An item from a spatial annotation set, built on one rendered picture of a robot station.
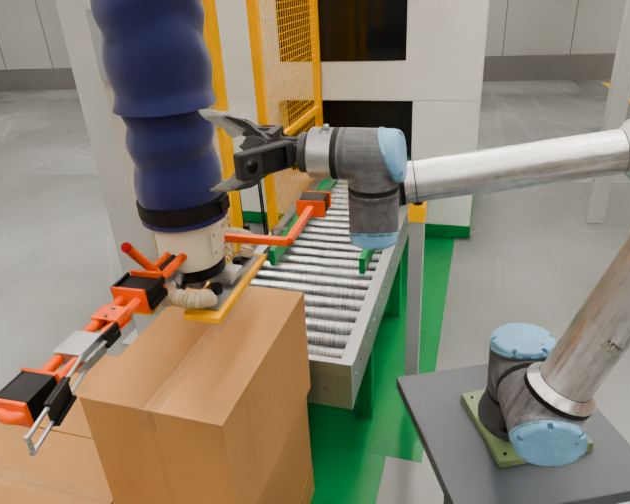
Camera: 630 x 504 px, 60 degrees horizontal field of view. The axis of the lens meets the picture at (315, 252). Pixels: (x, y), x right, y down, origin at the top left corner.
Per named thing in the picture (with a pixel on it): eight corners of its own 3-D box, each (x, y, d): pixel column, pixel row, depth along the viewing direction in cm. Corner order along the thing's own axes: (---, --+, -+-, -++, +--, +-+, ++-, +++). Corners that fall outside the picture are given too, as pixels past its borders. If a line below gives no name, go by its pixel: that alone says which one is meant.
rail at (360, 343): (416, 187, 401) (417, 162, 392) (423, 187, 399) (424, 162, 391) (341, 401, 206) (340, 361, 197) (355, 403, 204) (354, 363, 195)
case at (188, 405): (210, 369, 205) (194, 278, 186) (311, 387, 193) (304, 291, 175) (113, 503, 154) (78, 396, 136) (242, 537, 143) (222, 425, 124)
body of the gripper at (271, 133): (257, 162, 105) (317, 164, 102) (240, 177, 98) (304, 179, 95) (253, 122, 102) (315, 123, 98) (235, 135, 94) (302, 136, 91)
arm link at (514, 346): (540, 366, 145) (546, 313, 137) (560, 415, 130) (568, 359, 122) (481, 368, 147) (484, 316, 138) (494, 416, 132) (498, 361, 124)
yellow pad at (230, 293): (236, 256, 163) (234, 241, 160) (267, 259, 160) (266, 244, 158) (183, 320, 134) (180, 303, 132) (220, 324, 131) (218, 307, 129)
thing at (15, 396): (31, 388, 98) (22, 366, 96) (65, 394, 96) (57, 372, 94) (-5, 421, 91) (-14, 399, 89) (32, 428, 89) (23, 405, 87)
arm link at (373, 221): (397, 226, 107) (397, 168, 101) (400, 256, 97) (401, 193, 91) (349, 228, 108) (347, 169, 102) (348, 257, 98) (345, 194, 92)
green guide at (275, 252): (334, 164, 411) (334, 152, 407) (348, 165, 408) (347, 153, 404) (256, 263, 276) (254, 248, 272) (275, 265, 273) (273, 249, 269)
